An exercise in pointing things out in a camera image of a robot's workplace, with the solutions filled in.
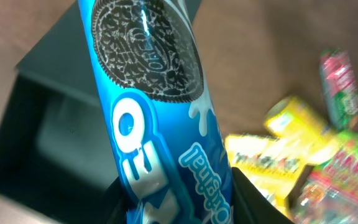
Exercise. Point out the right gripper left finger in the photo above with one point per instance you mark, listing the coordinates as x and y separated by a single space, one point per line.
114 205

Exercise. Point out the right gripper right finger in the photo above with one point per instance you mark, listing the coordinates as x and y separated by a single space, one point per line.
250 206

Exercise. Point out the yellow Hacks candy bag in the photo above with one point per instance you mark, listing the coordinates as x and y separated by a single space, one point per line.
272 165

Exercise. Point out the blue Oreo cookie pack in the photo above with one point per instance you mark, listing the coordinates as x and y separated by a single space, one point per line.
164 135

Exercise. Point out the black gift box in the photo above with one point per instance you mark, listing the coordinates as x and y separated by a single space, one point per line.
55 155

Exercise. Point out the green Haribo gummy bag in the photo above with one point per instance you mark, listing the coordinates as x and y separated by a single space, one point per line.
330 194

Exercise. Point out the red green snack bar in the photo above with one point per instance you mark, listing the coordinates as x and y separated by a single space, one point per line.
339 88

